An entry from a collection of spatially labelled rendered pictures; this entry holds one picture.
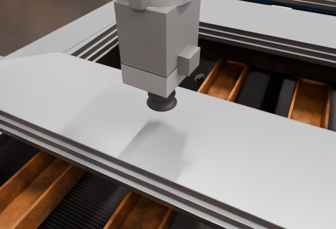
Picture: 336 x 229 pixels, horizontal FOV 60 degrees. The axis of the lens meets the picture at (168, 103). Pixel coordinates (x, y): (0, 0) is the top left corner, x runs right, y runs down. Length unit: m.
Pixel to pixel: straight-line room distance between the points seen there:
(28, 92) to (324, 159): 0.46
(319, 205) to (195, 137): 0.17
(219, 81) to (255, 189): 0.49
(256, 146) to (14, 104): 0.38
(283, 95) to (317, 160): 0.63
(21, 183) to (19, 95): 0.17
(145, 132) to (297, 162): 0.21
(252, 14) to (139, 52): 0.52
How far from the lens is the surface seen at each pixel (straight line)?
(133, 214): 0.54
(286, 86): 1.09
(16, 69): 0.62
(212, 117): 0.45
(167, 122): 0.43
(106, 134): 0.43
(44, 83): 0.55
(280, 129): 0.45
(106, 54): 0.96
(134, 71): 0.35
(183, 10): 0.32
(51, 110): 0.49
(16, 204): 0.61
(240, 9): 0.83
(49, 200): 0.56
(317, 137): 0.46
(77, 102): 0.49
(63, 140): 0.45
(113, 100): 0.48
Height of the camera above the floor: 1.15
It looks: 40 degrees down
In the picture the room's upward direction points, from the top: straight up
